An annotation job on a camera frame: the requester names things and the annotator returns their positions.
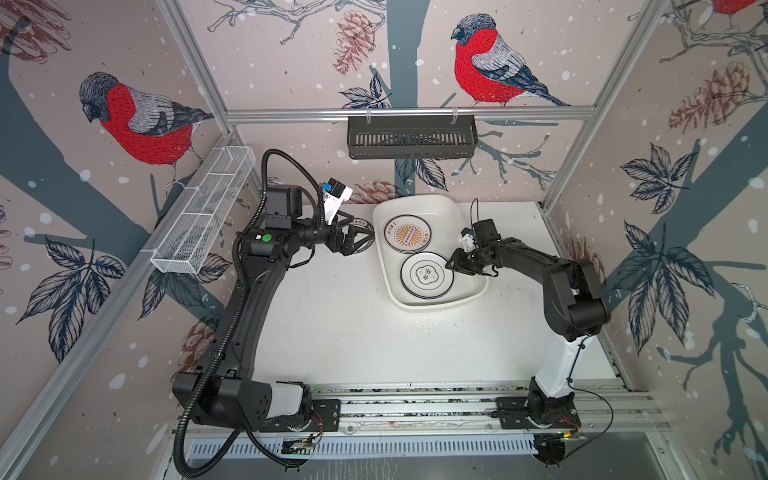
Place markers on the green ring plate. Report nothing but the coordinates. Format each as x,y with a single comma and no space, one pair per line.
364,235

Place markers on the aluminium mounting rail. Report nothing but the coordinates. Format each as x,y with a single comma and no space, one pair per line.
449,409

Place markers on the orange sunburst plate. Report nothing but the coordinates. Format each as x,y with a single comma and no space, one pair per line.
408,234

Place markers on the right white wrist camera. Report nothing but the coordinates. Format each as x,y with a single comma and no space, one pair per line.
468,241

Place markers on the black wire shelf basket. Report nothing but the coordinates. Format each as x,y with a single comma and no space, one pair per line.
411,137

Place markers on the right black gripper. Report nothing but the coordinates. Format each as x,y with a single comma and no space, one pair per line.
460,261

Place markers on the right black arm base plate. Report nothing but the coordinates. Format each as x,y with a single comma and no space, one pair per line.
516,413

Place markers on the white plate black cloud emblem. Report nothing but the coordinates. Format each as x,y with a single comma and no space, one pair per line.
425,275

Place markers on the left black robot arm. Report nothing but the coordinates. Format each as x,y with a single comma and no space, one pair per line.
221,390

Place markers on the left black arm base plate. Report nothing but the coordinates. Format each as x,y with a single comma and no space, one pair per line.
321,417

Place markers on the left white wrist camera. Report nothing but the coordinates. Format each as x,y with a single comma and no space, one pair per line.
335,193

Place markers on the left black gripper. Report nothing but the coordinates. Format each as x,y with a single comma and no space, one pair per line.
335,244

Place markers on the white plastic bin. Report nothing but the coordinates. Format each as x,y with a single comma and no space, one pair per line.
446,222

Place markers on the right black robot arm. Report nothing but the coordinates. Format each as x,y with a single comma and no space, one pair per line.
574,307

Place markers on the horizontal aluminium frame bar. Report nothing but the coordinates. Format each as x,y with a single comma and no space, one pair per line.
524,113

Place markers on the white mesh wall basket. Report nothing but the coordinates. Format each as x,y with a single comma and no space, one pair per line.
193,233

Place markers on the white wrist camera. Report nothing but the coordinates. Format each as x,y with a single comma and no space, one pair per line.
335,193
468,241

